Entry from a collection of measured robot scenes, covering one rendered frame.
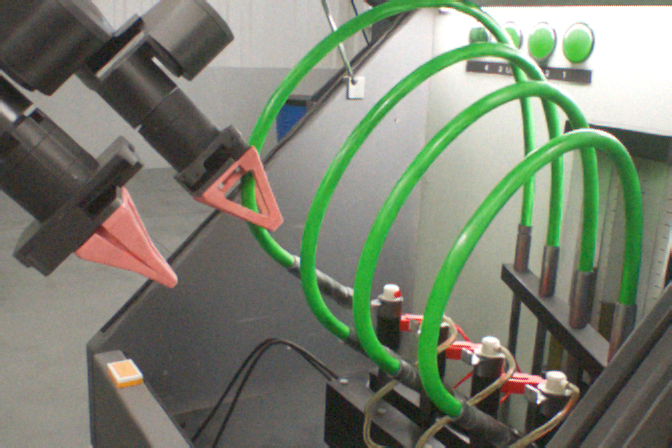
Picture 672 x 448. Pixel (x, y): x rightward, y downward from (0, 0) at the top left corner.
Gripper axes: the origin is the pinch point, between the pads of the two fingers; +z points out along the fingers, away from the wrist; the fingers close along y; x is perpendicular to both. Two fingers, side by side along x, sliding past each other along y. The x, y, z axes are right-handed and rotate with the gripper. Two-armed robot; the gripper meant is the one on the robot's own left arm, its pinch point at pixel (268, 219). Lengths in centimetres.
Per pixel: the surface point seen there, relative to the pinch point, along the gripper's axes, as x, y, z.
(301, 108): -161, 586, 52
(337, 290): -0.2, 3.4, 11.1
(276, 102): -8.1, -2.3, -7.6
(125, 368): 23.1, 24.0, 4.3
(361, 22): -19.8, -1.9, -7.2
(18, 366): 87, 250, 11
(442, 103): -36, 35, 13
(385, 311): -2.6, 5.5, 17.5
